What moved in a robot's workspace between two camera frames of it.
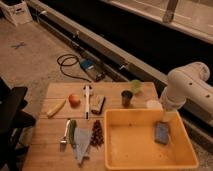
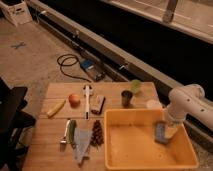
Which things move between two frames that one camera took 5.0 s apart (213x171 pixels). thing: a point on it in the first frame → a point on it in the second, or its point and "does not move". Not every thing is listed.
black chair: [13, 122] does not move
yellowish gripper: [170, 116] → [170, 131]
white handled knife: [87, 89] does not move
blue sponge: [161, 133] does not move
